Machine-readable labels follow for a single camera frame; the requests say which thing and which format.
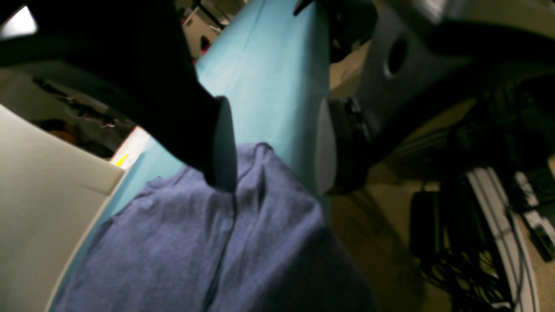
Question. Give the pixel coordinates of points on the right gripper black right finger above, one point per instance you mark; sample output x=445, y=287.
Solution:
x=424, y=57

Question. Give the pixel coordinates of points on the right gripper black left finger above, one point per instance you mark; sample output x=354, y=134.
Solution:
x=131, y=55

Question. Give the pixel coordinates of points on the blue heathered T-shirt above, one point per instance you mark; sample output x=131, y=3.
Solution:
x=181, y=246

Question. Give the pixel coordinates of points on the white power strip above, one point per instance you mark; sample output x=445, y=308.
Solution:
x=508, y=239

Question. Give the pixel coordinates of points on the teal table cloth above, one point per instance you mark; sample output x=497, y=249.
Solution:
x=273, y=68

